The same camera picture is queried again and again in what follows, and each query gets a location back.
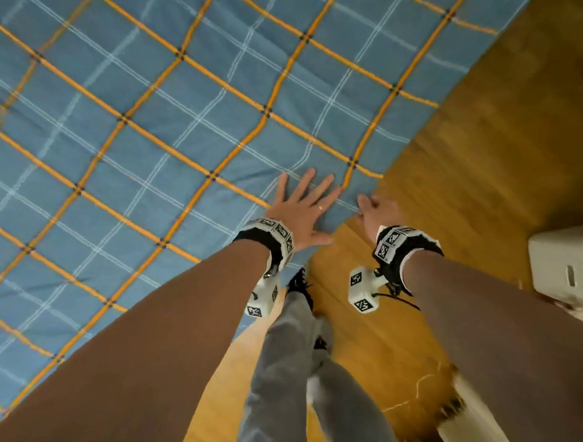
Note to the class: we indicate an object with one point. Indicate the person's right hand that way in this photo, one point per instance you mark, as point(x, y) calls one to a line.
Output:
point(382, 213)

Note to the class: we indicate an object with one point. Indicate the person's left hand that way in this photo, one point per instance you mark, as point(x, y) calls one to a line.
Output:
point(298, 218)

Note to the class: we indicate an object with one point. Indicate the blue plaid bed sheet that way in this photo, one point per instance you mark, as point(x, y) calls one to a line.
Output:
point(173, 113)

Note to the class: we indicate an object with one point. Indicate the person's right forearm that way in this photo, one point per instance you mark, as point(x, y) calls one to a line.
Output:
point(515, 344)

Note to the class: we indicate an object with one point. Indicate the person's left forearm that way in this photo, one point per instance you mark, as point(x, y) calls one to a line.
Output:
point(134, 367)

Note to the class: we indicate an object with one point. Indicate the person's left shoe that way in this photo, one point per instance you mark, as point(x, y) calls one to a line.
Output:
point(299, 287)

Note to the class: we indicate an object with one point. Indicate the person's shoe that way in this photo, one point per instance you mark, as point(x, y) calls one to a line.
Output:
point(322, 339)
point(299, 287)

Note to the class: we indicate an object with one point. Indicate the person's right shoe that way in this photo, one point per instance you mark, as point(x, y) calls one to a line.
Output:
point(322, 339)

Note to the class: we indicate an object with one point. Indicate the person's left leg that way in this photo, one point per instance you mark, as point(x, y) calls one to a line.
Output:
point(278, 386)

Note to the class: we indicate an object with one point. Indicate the person's leg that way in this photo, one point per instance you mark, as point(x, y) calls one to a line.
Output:
point(355, 412)
point(278, 386)

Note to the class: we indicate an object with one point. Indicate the person's right leg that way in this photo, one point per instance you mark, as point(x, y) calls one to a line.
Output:
point(355, 412)

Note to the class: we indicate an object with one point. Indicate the white lined trash bin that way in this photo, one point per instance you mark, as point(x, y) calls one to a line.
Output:
point(560, 266)

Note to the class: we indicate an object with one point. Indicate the white black marker wrist camera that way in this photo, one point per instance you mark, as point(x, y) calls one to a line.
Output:
point(268, 238)
point(402, 245)

